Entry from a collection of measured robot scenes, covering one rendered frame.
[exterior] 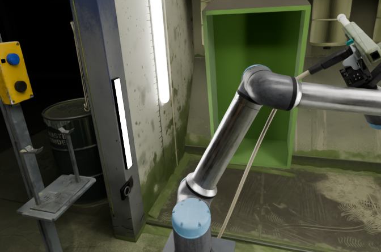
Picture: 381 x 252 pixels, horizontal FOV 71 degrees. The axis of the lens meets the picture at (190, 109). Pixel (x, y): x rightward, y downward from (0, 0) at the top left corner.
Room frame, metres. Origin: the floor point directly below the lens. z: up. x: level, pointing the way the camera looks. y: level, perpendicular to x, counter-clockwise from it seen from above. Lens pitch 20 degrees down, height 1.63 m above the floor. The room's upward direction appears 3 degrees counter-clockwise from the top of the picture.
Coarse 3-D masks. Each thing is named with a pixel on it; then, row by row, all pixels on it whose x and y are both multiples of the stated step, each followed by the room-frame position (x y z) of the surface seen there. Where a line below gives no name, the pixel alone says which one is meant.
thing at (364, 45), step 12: (348, 24) 1.08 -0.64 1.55; (348, 36) 1.00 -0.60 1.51; (360, 36) 0.93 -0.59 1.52; (348, 48) 0.92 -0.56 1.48; (360, 48) 0.86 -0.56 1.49; (372, 48) 0.81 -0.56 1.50; (324, 60) 0.96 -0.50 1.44; (336, 60) 0.94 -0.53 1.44; (372, 60) 0.81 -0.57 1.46; (312, 72) 0.97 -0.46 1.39
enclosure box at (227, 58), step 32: (224, 0) 1.93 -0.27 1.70; (256, 0) 1.81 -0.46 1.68; (288, 0) 1.70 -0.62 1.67; (224, 32) 2.03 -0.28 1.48; (256, 32) 1.97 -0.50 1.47; (288, 32) 1.91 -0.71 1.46; (224, 64) 2.08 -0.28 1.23; (256, 64) 2.01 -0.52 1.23; (288, 64) 1.95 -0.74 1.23; (224, 96) 2.14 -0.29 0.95; (256, 128) 2.13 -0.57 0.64; (288, 128) 2.05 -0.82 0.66; (256, 160) 1.88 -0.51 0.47; (288, 160) 1.74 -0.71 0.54
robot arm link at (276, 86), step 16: (256, 80) 0.87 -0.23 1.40; (272, 80) 0.83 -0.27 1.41; (288, 80) 0.82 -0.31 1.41; (256, 96) 0.85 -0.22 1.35; (272, 96) 0.81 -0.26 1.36; (288, 96) 0.79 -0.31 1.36; (304, 96) 0.80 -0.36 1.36; (320, 96) 0.80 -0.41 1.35; (336, 96) 0.80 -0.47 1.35; (352, 96) 0.80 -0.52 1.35; (368, 96) 0.80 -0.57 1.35; (352, 112) 0.81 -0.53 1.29; (368, 112) 0.80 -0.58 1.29
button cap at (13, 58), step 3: (9, 54) 1.14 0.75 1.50; (12, 54) 1.15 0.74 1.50; (15, 54) 1.16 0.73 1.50; (6, 57) 1.14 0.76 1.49; (9, 57) 1.13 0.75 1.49; (12, 57) 1.15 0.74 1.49; (15, 57) 1.16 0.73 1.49; (18, 57) 1.17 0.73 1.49; (9, 60) 1.13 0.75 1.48; (12, 60) 1.14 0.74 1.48; (15, 60) 1.15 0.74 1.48; (18, 60) 1.17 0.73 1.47; (9, 63) 1.14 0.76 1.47; (12, 63) 1.14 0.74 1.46; (15, 63) 1.15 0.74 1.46; (18, 63) 1.17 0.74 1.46
